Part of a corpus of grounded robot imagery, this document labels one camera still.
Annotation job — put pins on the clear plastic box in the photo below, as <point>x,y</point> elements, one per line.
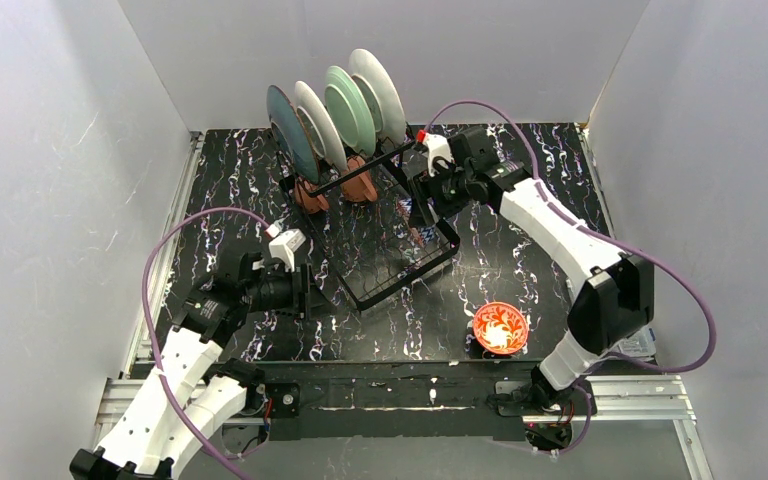
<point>640,345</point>

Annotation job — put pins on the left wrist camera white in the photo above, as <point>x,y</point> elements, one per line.
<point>284,244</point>

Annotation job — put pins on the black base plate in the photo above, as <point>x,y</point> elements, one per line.
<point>481,398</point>

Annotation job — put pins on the light green flower plate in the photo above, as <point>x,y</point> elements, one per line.
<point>349,111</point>

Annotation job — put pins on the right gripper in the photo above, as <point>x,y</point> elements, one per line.
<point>428,192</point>

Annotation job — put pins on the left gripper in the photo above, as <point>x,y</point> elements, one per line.
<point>302,289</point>

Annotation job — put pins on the dark blue glazed plate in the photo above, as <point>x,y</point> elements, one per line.
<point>291,135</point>

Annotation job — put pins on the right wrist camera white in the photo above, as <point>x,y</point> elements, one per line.
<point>437,151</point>

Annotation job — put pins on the orange floral pattern bowl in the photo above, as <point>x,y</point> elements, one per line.
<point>500,328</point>

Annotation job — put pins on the black wire dish rack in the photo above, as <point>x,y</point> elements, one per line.
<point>367,246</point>

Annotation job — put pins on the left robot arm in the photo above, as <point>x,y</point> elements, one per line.
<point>186,398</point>

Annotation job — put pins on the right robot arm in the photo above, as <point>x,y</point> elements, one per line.
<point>613,288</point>

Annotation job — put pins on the red teal floral plate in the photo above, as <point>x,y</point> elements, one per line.
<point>381,96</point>

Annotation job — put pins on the red geometric pattern bowl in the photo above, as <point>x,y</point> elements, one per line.
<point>422,236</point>

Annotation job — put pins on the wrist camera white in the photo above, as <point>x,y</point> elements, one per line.
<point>284,244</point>
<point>437,151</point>

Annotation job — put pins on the green rim lettered plate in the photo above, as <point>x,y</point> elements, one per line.
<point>326,141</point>

